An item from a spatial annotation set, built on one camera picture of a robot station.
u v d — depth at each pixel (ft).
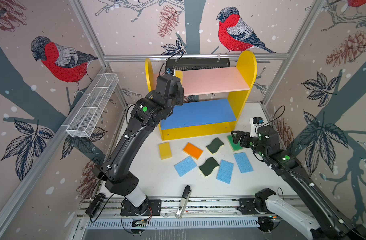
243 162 2.88
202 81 2.51
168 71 1.63
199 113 3.21
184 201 2.38
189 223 2.29
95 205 2.30
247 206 2.40
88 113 2.45
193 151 3.10
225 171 2.79
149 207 2.39
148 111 1.30
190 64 3.20
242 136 2.11
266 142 1.70
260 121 2.04
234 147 3.09
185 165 2.87
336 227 1.24
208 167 2.81
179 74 2.11
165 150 3.11
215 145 3.12
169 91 1.43
